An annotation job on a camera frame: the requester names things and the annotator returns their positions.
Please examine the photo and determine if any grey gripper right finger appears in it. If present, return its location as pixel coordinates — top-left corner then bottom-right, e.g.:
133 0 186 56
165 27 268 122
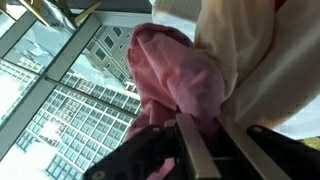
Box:
217 116 291 180

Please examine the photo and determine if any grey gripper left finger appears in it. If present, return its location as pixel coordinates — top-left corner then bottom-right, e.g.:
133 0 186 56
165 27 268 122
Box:
163 113 221 180

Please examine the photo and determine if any magenta pink shirt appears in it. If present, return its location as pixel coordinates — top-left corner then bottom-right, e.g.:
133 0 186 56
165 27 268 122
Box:
125 22 226 180

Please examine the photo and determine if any pale pink cream garment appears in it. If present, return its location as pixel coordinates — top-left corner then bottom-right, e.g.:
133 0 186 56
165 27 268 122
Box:
151 0 320 132

